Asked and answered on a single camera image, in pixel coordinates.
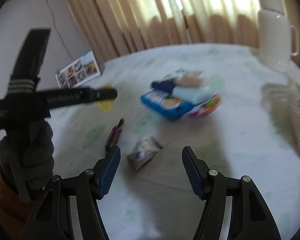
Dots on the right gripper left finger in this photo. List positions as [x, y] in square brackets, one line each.
[51, 215]

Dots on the photo collage calendar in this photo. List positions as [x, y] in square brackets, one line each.
[80, 71]

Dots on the small white blue packet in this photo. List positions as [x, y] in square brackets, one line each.
[145, 151]

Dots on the white woven plastic basket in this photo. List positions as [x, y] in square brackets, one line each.
[282, 102]

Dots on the floral white tablecloth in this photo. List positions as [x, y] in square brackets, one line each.
[237, 139]

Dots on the blue snack box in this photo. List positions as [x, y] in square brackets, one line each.
[173, 101]

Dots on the beige curtain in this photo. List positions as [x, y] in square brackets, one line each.
[115, 28]

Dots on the white thermos jug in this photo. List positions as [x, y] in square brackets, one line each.
[278, 39]

